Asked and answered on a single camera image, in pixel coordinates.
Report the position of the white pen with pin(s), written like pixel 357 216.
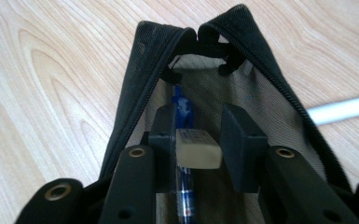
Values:
pixel 342 109

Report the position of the blue pen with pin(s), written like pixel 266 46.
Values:
pixel 185 109

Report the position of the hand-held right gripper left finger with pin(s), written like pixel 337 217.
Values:
pixel 165 155

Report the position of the white eraser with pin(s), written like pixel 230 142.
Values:
pixel 199 152

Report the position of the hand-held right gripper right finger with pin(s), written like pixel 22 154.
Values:
pixel 241 155

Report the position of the black mesh pencil case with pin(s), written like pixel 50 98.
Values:
pixel 155 62

